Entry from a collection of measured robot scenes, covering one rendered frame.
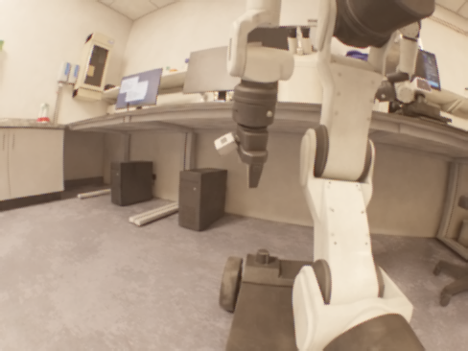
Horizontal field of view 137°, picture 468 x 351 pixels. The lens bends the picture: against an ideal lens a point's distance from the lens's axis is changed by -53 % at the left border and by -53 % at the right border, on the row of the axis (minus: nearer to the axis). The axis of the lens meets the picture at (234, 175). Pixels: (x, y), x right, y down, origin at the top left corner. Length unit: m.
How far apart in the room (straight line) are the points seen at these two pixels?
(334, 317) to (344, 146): 0.36
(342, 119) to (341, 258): 0.30
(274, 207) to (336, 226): 1.25
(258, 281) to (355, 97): 0.55
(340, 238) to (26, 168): 2.14
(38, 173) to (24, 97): 1.00
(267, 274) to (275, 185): 1.09
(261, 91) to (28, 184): 2.01
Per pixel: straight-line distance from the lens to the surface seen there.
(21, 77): 2.75
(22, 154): 2.06
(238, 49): 0.36
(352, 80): 0.48
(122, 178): 1.83
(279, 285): 0.61
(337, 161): 0.49
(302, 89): 0.84
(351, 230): 0.45
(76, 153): 2.86
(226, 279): 0.62
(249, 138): 0.39
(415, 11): 0.34
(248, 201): 1.69
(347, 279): 0.40
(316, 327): 0.31
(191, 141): 1.77
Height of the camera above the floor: 0.55
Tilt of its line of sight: 7 degrees down
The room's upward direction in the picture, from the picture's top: 4 degrees clockwise
